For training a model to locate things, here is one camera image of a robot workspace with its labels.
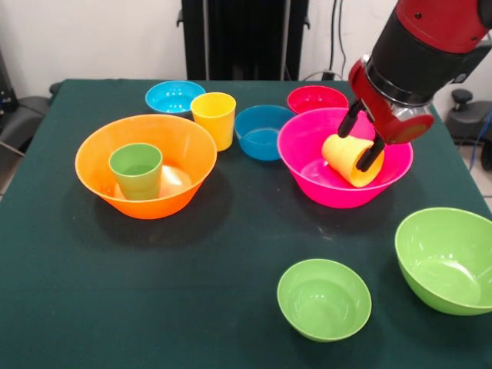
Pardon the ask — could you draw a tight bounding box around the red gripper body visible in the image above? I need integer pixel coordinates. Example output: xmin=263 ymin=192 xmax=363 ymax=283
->
xmin=347 ymin=57 xmax=436 ymax=146

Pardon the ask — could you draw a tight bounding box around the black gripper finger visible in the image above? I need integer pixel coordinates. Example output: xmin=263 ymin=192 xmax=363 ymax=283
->
xmin=337 ymin=98 xmax=364 ymax=138
xmin=355 ymin=136 xmax=386 ymax=172

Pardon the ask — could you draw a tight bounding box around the ridged yellow cup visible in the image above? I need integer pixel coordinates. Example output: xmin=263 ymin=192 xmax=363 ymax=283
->
xmin=321 ymin=133 xmax=385 ymax=188

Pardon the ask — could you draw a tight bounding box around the large pink bowl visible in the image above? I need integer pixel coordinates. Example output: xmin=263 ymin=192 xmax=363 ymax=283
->
xmin=276 ymin=107 xmax=414 ymax=210

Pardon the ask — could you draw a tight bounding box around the ridged green cup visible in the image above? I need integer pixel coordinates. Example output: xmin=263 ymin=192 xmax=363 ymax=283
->
xmin=108 ymin=142 xmax=164 ymax=201

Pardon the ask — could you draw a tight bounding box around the large orange bowl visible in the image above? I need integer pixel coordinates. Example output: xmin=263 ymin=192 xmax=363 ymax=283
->
xmin=75 ymin=114 xmax=218 ymax=221

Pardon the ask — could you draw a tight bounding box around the small red bowl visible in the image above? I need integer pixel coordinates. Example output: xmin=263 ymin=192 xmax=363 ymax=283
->
xmin=286 ymin=85 xmax=350 ymax=115

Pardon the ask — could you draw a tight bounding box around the dark blue bowl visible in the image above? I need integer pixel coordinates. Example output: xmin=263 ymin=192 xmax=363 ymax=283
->
xmin=234 ymin=105 xmax=297 ymax=161

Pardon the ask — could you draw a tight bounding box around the large green bowl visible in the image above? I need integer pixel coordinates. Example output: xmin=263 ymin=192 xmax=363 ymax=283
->
xmin=394 ymin=207 xmax=492 ymax=317

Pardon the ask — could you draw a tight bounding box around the smooth yellow cup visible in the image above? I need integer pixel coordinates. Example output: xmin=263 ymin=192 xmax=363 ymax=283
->
xmin=190 ymin=91 xmax=237 ymax=153

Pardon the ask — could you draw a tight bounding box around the small green bowl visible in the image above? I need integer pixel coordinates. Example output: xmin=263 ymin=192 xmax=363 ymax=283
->
xmin=277 ymin=258 xmax=373 ymax=343

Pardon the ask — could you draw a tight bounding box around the small light blue bowl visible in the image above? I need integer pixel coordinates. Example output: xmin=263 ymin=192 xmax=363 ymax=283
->
xmin=145 ymin=79 xmax=208 ymax=118

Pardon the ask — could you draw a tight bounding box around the dark green tablecloth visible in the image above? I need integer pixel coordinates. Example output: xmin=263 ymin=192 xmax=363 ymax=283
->
xmin=0 ymin=78 xmax=492 ymax=369

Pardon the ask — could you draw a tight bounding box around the grey cable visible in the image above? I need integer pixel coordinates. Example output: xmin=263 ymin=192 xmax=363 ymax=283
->
xmin=302 ymin=70 xmax=344 ymax=81

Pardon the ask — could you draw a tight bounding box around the black wall cable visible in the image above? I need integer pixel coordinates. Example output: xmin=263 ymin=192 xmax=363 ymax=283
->
xmin=338 ymin=0 xmax=347 ymax=78
xmin=327 ymin=0 xmax=337 ymax=75

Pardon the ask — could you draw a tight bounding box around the blue cable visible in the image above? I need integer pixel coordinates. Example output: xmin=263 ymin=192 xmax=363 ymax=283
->
xmin=467 ymin=111 xmax=492 ymax=170

